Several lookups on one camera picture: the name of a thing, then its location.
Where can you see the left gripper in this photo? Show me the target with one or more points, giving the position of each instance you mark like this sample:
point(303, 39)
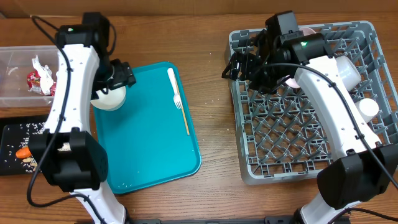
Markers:
point(123, 75)

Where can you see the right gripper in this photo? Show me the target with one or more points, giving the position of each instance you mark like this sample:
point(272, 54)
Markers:
point(250, 60)

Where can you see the white paper bowl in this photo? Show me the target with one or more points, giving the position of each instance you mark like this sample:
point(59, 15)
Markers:
point(113, 100)

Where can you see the pink round plate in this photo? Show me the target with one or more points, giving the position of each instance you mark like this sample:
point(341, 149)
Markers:
point(306, 31)

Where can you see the white tissue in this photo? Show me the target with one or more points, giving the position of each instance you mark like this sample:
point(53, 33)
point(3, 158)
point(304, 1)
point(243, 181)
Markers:
point(44, 71)

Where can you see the wooden chopstick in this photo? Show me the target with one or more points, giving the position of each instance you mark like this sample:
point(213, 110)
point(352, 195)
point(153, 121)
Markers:
point(183, 111)

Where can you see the red snack wrapper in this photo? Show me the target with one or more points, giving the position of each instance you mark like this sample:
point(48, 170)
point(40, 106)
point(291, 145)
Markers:
point(33, 81)

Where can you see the grey melamine bowl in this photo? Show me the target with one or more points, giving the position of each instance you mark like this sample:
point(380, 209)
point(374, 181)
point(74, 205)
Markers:
point(348, 72)

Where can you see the orange carrot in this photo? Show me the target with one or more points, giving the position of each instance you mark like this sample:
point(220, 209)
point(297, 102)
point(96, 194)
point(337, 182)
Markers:
point(23, 153)

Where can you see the white paper cup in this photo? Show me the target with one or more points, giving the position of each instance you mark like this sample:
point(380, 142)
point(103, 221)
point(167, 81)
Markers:
point(368, 109)

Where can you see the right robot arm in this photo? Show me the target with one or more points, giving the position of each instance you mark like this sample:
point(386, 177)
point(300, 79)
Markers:
point(361, 165)

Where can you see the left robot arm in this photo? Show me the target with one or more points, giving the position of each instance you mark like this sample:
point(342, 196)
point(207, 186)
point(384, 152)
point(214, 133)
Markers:
point(67, 154)

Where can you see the grey dishwasher rack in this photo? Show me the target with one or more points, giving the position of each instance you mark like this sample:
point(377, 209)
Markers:
point(279, 137)

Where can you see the black food waste tray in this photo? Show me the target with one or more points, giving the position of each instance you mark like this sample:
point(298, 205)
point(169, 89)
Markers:
point(22, 120)

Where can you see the white plastic fork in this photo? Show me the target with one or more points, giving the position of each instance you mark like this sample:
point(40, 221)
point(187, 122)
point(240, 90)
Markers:
point(177, 99)

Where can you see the teal plastic tray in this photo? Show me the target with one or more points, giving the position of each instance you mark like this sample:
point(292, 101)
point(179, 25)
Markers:
point(146, 140)

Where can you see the clear plastic bin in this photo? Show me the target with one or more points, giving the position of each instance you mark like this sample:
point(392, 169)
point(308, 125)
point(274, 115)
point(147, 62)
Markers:
point(16, 66)

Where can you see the pile of white rice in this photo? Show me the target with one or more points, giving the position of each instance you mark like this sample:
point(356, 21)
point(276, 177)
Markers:
point(14, 137)

